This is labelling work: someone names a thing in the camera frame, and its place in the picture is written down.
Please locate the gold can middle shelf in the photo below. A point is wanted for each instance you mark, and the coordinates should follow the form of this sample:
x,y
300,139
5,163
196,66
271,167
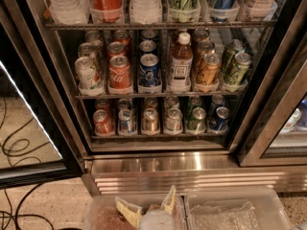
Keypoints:
x,y
208,69

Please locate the red cola can bottom shelf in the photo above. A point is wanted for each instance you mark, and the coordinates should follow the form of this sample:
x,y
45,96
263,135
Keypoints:
x,y
102,122

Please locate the right clear plastic bin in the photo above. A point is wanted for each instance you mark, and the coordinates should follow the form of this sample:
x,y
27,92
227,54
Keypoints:
x,y
237,208

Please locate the left clear plastic bin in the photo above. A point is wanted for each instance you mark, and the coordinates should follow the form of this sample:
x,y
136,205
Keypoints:
x,y
102,213

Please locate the Red Bull can top shelf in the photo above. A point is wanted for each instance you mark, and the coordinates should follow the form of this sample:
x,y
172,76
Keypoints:
x,y
221,10

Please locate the clear plastic bin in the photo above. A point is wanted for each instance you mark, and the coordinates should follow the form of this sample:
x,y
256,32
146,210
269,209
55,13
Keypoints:
x,y
102,213
237,208

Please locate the brown tea bottle white cap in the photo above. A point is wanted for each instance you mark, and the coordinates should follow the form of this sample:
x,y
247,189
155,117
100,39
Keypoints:
x,y
181,61

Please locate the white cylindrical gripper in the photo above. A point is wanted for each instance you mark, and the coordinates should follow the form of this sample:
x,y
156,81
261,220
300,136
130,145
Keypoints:
x,y
155,219

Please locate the open fridge glass door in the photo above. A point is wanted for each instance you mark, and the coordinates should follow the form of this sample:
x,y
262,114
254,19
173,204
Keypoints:
x,y
36,145

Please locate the blue Pepsi can middle shelf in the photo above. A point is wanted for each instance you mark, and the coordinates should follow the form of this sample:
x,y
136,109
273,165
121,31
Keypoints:
x,y
149,70

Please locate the silver green 7up can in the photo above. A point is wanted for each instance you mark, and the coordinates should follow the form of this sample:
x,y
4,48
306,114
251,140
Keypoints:
x,y
173,121

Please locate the stainless steel fridge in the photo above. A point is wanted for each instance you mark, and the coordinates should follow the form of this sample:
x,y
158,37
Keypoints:
x,y
38,54

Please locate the red Coca-Cola can top shelf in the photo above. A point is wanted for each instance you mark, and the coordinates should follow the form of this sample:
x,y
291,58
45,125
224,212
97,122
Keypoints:
x,y
106,10

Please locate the green can bottom shelf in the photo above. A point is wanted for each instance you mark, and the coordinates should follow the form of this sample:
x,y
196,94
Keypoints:
x,y
196,121

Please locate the green can middle shelf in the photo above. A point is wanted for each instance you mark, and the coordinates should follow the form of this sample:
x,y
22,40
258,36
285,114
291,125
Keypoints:
x,y
237,69

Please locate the white diet can middle shelf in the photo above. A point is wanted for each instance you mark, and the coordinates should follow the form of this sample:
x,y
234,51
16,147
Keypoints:
x,y
87,72

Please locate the bronze can bottom shelf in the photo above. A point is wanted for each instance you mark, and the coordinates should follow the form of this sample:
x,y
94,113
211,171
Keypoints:
x,y
150,120

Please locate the green can top shelf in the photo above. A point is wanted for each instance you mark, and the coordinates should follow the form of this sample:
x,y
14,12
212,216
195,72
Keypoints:
x,y
183,10

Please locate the clear water bottle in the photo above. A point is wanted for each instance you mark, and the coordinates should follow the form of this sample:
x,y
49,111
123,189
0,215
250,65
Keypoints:
x,y
70,12
145,11

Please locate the clear water bottle top middle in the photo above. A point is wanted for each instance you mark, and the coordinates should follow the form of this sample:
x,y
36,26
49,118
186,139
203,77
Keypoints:
x,y
145,11

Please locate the green can shelf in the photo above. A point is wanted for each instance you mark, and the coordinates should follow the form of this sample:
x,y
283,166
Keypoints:
x,y
196,121
237,69
183,10

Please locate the red Coca-Cola can middle shelf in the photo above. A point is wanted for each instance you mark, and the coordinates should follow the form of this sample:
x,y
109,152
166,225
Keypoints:
x,y
119,72

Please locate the red coca-cola can shelf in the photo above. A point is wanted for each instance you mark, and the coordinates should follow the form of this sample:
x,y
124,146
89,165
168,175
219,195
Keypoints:
x,y
106,10
119,72

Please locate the blue white can bottom shelf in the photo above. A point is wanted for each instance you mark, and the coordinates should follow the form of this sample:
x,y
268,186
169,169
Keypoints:
x,y
126,122

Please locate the clear water bottle top left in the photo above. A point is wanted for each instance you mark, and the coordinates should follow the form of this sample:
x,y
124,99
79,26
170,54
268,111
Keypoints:
x,y
70,12

